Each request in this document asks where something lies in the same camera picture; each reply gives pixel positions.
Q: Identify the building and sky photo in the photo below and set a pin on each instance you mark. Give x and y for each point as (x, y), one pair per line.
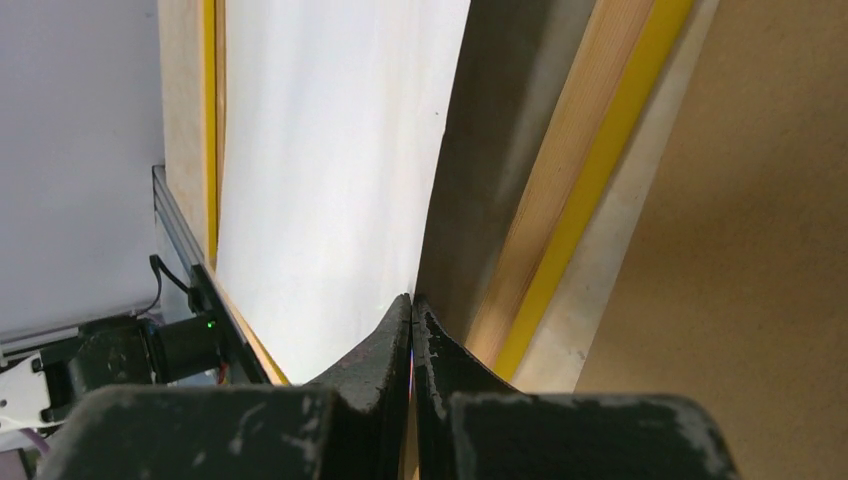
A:
(336, 111)

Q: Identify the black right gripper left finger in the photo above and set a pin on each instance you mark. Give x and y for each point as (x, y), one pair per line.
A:
(370, 396)

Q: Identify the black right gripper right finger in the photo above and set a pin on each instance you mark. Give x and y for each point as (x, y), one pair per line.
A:
(448, 380)

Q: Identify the aluminium front rail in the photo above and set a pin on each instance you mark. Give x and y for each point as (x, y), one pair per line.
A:
(176, 247)

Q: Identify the wooden yellow picture frame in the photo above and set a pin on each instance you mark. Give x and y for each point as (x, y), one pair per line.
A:
(606, 77)

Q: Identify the brown backing board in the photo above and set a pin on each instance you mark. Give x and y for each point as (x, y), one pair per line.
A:
(733, 290)

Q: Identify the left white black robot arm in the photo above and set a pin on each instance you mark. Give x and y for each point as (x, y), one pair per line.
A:
(114, 397)

